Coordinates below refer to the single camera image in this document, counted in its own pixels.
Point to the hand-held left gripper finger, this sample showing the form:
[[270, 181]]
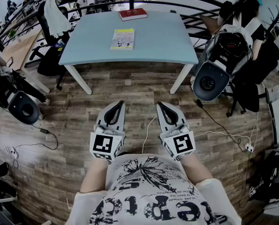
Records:
[[120, 118], [106, 115]]

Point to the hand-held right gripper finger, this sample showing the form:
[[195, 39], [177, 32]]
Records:
[[160, 116], [174, 112]]

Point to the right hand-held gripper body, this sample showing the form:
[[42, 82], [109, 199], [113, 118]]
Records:
[[180, 144]]

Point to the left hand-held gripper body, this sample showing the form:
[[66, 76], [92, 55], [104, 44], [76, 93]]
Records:
[[106, 146]]

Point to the yellow and white book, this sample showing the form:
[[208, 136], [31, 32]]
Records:
[[122, 40]]

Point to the person's right forearm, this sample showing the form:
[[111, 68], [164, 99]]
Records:
[[195, 170]]

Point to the person's left forearm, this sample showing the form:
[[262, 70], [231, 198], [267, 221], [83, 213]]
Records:
[[94, 176]]

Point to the red book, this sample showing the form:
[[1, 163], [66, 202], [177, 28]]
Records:
[[132, 14]]

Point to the white table leg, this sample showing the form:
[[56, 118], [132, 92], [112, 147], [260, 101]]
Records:
[[180, 80], [79, 80]]

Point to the person's white printed shirt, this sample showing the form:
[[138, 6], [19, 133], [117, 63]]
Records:
[[151, 196]]

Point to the black power adapter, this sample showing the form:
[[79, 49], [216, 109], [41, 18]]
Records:
[[44, 131]]

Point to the white power strip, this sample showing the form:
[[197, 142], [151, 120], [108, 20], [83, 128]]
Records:
[[249, 147]]

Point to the black bag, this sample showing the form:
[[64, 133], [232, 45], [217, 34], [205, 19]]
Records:
[[268, 177]]

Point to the small dark object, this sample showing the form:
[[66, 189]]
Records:
[[173, 11]]

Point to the wooden desk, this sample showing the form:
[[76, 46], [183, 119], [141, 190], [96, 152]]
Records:
[[18, 53]]

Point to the white cloth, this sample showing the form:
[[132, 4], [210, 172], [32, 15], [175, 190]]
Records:
[[57, 17]]

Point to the green potted plant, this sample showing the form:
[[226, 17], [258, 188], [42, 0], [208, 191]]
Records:
[[12, 34]]

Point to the black coat rack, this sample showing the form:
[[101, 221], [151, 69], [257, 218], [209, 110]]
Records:
[[275, 20]]

